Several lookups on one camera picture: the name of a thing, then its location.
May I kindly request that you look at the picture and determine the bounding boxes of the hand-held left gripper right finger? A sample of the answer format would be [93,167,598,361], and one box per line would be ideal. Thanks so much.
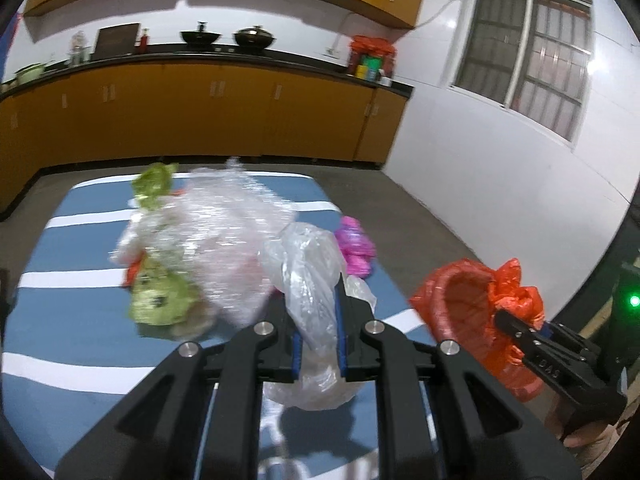
[334,280,583,480]

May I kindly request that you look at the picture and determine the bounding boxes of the brown board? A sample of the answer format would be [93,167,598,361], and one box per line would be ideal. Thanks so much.
[94,23,140,54]

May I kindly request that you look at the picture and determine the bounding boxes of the black pot with lid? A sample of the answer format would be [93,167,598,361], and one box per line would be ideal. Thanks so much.
[233,25,274,48]

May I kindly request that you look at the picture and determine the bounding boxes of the red bag of groceries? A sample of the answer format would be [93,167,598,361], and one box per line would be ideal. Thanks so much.
[348,35,397,81]

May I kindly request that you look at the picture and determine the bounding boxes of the black kitchen countertop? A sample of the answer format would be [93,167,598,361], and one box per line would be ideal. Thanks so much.
[0,42,416,106]

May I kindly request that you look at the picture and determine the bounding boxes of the white cable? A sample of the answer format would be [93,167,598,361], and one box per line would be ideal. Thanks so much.
[334,0,473,52]

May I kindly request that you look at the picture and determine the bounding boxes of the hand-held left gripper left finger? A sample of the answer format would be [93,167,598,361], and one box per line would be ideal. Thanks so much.
[54,301,304,480]

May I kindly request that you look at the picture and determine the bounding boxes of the barred window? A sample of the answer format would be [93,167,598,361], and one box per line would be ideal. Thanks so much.
[447,0,596,148]

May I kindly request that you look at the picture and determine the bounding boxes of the green crumpled wrapper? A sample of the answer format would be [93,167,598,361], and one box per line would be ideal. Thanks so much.
[127,255,213,341]
[131,162,181,211]

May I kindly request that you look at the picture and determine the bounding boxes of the person's right hand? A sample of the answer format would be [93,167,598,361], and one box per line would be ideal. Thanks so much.
[547,401,625,467]

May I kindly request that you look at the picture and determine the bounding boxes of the glass jar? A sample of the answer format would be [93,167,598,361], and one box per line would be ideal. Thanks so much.
[69,31,92,66]

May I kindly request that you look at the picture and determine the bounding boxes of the bubble wrap sheet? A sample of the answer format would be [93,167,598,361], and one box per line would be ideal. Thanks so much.
[110,157,301,328]

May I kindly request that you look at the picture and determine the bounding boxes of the clear plastic bag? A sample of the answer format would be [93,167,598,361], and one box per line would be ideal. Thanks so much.
[257,221,378,413]

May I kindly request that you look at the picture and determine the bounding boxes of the pink plastic bag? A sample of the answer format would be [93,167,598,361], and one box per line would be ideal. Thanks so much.
[334,215,377,278]

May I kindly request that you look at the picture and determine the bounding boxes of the black wok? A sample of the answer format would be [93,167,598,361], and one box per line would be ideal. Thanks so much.
[180,21,222,47]

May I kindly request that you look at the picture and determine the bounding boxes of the orange kitchen base cabinets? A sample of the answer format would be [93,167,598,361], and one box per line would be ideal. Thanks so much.
[0,57,411,221]

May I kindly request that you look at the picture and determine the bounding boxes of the trash bin with red liner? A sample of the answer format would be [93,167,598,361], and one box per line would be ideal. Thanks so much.
[409,258,548,403]

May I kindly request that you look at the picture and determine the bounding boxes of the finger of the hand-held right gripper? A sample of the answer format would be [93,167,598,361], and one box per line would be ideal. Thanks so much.
[542,322,602,362]
[495,308,544,359]

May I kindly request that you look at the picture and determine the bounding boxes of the blue white striped blanket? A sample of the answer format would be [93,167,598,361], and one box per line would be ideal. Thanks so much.
[0,170,441,480]

